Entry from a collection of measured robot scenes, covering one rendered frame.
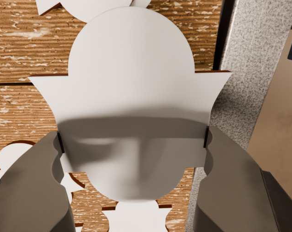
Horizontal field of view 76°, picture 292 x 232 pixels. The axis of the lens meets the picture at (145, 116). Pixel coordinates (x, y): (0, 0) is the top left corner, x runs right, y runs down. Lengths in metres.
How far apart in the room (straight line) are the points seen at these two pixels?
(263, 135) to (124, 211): 1.43
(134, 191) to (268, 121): 1.52
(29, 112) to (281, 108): 1.56
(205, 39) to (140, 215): 0.30
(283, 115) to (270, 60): 1.38
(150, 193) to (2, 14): 0.24
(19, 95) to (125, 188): 0.19
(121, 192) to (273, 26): 0.27
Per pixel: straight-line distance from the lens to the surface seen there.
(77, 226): 0.42
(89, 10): 0.21
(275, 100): 1.59
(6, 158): 0.34
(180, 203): 0.38
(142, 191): 0.16
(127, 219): 0.39
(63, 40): 0.25
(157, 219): 0.39
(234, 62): 0.29
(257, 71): 0.31
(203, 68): 0.23
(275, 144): 1.79
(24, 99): 0.29
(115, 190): 0.16
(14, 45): 0.28
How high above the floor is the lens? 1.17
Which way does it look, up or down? 65 degrees down
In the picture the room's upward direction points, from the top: 173 degrees clockwise
